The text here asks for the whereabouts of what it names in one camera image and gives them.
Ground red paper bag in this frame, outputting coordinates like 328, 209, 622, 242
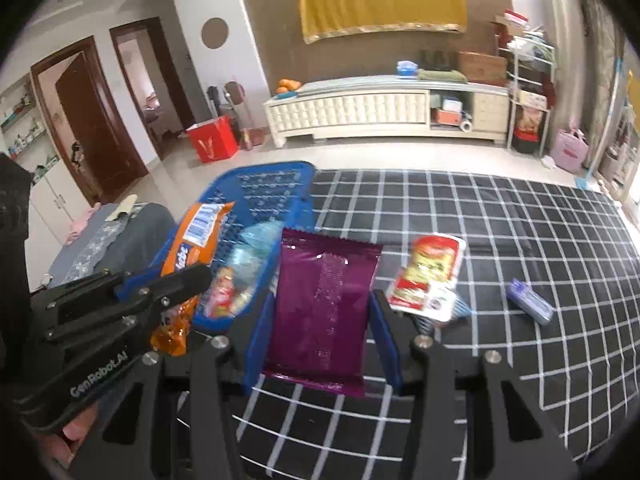
186, 116, 239, 164

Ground dark wooden door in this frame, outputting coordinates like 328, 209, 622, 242
30, 37, 146, 204

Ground red yellow snack bag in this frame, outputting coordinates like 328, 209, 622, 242
387, 233, 466, 325

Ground oranges on blue plate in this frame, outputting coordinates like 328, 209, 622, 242
276, 79, 302, 94

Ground blue plastic basket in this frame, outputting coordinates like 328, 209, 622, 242
117, 160, 319, 334

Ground person left hand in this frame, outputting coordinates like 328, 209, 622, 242
29, 402, 100, 468

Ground blue tissue pack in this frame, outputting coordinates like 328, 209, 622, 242
396, 60, 419, 77

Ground light blue fox snack packet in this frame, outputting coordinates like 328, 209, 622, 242
227, 220, 283, 278

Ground orange red striped snack packet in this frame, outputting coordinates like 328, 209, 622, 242
202, 266, 257, 320

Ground pink tote bag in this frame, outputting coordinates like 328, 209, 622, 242
550, 128, 589, 174

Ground dark purple snack bag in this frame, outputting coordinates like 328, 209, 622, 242
262, 228, 383, 398

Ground grey sofa with cover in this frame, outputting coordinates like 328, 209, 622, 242
42, 203, 176, 288

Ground white metal shelf rack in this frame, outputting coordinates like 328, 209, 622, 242
494, 10, 556, 157

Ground white tufted tv cabinet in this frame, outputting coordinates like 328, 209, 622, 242
264, 75, 510, 148

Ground black white grid tablecloth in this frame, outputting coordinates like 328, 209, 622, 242
232, 169, 639, 479

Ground cardboard box on cabinet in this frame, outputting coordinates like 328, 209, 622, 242
457, 51, 508, 86

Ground green folded cloth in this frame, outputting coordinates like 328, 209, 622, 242
416, 68, 469, 84

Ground purple white small packet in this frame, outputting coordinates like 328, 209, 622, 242
506, 280, 554, 326

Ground orange wafer bar packet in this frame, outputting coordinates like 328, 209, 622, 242
151, 202, 234, 356

